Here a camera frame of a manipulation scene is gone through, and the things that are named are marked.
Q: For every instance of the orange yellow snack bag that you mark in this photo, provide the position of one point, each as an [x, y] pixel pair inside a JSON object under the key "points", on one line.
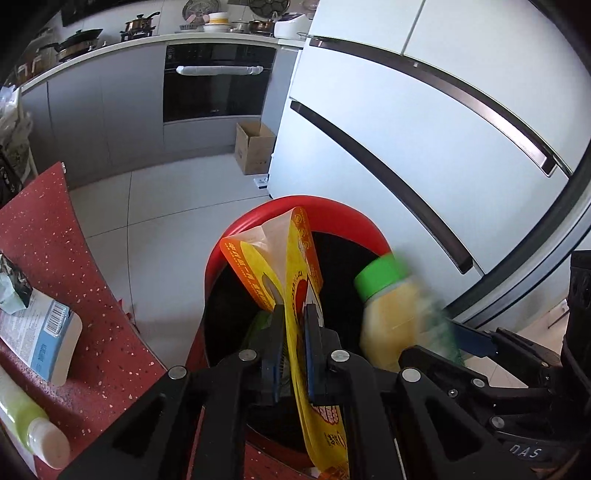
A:
{"points": [[295, 286]]}

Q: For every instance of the white blue carton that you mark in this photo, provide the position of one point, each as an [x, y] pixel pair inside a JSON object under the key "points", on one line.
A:
{"points": [[41, 341]]}

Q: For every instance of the small white box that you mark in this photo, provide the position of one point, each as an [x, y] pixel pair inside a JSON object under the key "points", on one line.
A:
{"points": [[261, 182]]}

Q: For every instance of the stack of bowls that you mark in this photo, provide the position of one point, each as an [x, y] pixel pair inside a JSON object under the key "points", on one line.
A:
{"points": [[217, 22]]}

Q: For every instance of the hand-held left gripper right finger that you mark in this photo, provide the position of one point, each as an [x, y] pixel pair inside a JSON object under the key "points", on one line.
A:
{"points": [[313, 364]]}

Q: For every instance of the steel pot with lid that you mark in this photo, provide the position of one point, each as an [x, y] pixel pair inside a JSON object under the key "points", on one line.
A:
{"points": [[138, 25]]}

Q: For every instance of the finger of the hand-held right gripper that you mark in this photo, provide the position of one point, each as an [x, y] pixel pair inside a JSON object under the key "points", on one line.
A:
{"points": [[473, 341], [438, 374]]}

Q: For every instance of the gas stove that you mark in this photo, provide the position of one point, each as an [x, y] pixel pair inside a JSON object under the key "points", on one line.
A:
{"points": [[76, 54]]}

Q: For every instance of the small steel pot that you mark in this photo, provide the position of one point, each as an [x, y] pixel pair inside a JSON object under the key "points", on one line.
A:
{"points": [[262, 27]]}

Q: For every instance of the light green tube bottle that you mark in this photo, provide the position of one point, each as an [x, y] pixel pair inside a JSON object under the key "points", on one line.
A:
{"points": [[23, 415]]}

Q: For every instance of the blue white package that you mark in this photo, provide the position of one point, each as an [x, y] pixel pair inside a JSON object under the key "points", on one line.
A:
{"points": [[14, 286]]}

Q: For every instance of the light round rack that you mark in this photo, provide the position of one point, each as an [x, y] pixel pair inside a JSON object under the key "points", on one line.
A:
{"points": [[201, 9]]}

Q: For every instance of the dark round rack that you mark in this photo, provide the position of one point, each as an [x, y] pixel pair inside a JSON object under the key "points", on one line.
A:
{"points": [[268, 5]]}

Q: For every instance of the black built-in oven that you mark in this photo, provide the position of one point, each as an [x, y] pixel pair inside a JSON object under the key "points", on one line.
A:
{"points": [[207, 97]]}

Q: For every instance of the black wok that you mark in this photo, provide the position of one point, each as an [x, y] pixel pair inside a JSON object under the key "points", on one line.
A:
{"points": [[78, 39]]}

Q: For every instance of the white rice cooker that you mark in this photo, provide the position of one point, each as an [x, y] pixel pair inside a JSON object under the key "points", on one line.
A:
{"points": [[293, 26]]}

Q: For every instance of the grey lower cabinets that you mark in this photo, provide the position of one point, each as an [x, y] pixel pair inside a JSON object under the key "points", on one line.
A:
{"points": [[115, 106]]}

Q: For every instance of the white sliding door frame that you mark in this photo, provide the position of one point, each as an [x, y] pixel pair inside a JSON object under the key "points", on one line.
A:
{"points": [[554, 230]]}

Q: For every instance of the green wrapper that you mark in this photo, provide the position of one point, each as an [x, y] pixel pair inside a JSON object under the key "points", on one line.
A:
{"points": [[259, 325]]}

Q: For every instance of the yellow juice bottle green cap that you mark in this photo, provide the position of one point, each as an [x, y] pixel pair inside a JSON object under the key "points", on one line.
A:
{"points": [[388, 323]]}

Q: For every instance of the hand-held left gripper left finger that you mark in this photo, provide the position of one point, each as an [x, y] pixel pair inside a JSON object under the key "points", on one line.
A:
{"points": [[277, 369]]}

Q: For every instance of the white refrigerator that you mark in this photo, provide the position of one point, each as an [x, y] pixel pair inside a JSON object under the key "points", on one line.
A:
{"points": [[415, 115]]}

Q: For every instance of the cardboard box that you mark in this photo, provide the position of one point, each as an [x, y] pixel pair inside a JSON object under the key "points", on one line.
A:
{"points": [[251, 147]]}

